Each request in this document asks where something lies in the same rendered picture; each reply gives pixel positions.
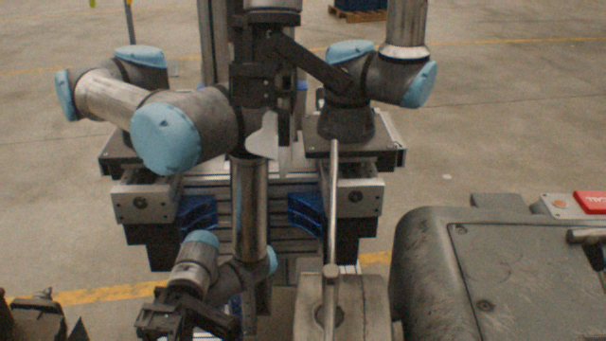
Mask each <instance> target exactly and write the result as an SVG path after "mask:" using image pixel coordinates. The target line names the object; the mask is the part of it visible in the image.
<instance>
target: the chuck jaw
mask: <svg viewBox="0 0 606 341"><path fill-rule="evenodd" d="M296 293H297V284H274V285H273V286H272V293H271V312H270V313H265V312H262V313H260V314H259V315H258V324H257V330H256V331H246V332H245V334H244V335H243V336H242V341H292V338H294V312H295V302H296Z"/></svg>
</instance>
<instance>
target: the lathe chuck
mask: <svg viewBox="0 0 606 341"><path fill-rule="evenodd" d="M321 287H322V273H303V272H302V273H301V274H300V276H299V279H298V284H297V293H296V302H295V312H294V338H292V341H324V325H322V323H321V324H320V322H319V321H318V319H317V317H316V314H317V311H318V310H319V309H320V308H321V307H323V306H322V304H321ZM336 308H338V309H339V310H340V311H341V313H342V319H341V321H340V322H339V323H338V324H336V325H335V332H334V341H365V316H364V302H363V290H362V283H361V279H360V276H359V275H358V274H340V290H339V304H338V306H337V307H336Z"/></svg>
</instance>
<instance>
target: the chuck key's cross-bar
mask: <svg viewBox="0 0 606 341"><path fill-rule="evenodd" d="M337 182H338V140H336V139H333V140H332V141H331V142H330V199H329V230H327V260H326V264H328V263H334V264H336V235H337ZM335 308H336V286H335V285H326V292H325V320H324V341H334V332H335Z"/></svg>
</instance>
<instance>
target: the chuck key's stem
mask: <svg viewBox="0 0 606 341"><path fill-rule="evenodd" d="M340 273H341V270H340V267H339V266H338V265H337V264H334V263H328V264H325V265H324V266H323V268H322V287H321V304H322V306H323V307H324V319H325V292H326V285H335V286H336V307H337V306H338V304H339V290H340Z"/></svg>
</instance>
